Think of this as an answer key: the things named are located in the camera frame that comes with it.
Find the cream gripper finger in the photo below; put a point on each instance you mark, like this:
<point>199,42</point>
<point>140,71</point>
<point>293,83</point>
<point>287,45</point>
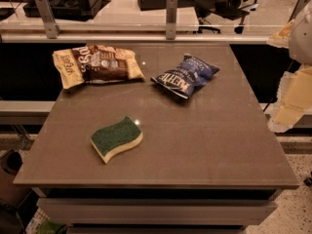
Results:
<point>294,98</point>

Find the brown and cream chip bag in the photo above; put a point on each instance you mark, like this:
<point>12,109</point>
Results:
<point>96,64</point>

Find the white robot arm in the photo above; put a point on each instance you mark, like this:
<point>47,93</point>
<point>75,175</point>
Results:
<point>296,36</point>

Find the blue Kettle chip bag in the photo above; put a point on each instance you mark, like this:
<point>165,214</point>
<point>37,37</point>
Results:
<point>189,76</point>

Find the black office chair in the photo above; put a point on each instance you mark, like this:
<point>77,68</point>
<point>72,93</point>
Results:
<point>227,9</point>

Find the green and yellow sponge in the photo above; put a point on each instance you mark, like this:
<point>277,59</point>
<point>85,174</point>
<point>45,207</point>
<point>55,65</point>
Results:
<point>117,138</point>

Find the black equipment box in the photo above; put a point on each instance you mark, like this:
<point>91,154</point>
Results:
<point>81,10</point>

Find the dark bin at left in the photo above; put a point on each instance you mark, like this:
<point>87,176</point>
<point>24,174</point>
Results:
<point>11,194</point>

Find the metal railing bar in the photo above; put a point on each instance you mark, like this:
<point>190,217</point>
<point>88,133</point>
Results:
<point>84,38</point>

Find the grey metal bracket right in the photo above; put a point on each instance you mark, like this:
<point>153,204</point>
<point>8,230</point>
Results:
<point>299,5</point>

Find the grey metal bracket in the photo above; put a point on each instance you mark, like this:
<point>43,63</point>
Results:
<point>48,19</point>
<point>171,9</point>
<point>299,5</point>

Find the grey metal bracket middle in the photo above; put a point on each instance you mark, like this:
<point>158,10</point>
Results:
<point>171,9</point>

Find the grey metal bracket left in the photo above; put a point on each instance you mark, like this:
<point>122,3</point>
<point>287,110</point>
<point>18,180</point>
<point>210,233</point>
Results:
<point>48,19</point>

